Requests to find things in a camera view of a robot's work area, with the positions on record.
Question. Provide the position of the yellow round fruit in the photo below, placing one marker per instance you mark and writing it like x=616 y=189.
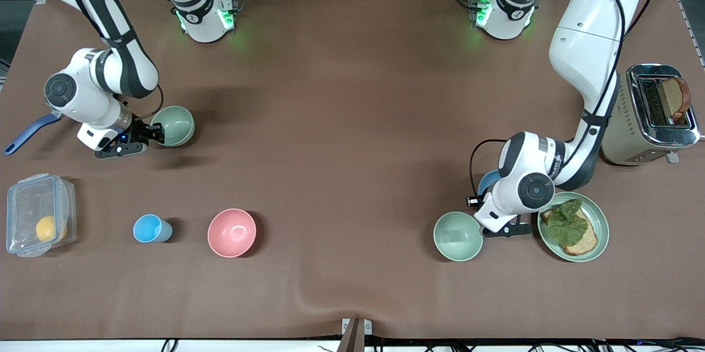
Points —
x=47 y=228

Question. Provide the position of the pale green plate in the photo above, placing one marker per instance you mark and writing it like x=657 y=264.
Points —
x=600 y=222

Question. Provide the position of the green lettuce leaf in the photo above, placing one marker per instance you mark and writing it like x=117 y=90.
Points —
x=567 y=225

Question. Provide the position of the pink bowl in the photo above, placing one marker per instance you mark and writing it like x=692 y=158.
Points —
x=232 y=233

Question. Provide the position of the bread slice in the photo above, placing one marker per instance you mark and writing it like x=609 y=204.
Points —
x=587 y=242

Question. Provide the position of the brown toast slice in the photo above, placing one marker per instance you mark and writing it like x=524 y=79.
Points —
x=674 y=96

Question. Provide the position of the light blue cup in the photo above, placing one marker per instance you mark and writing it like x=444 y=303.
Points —
x=147 y=228

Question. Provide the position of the pale green bowl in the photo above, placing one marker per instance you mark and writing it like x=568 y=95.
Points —
x=177 y=123
x=456 y=237

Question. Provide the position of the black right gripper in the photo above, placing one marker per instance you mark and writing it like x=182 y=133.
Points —
x=141 y=131

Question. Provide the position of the metal table edge bracket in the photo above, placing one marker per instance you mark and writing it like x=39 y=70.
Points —
x=357 y=335

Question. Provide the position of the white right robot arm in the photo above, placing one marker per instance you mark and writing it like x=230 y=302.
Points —
x=82 y=93

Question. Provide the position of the beige and chrome toaster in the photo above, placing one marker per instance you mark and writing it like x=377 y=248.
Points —
x=622 y=137

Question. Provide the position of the clear plastic lidded container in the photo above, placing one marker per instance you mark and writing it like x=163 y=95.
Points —
x=25 y=203

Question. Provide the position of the blue bowl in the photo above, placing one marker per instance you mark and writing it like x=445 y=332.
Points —
x=487 y=181

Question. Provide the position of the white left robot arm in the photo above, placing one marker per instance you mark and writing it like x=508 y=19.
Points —
x=584 y=43

